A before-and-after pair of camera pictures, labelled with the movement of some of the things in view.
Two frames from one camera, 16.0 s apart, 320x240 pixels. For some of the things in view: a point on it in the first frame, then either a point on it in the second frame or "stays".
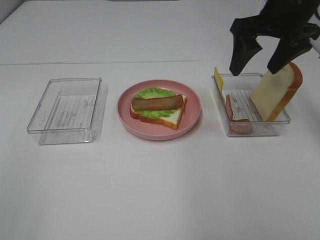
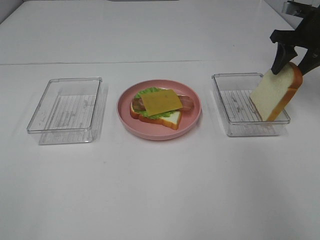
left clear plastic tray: (67, 111) stays
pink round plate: (190, 116) stays
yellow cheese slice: (220, 82) -> (159, 102)
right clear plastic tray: (240, 115) stays
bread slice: (274, 92) stays
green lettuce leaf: (154, 92) stays
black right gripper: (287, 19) -> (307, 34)
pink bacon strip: (241, 126) -> (187, 103)
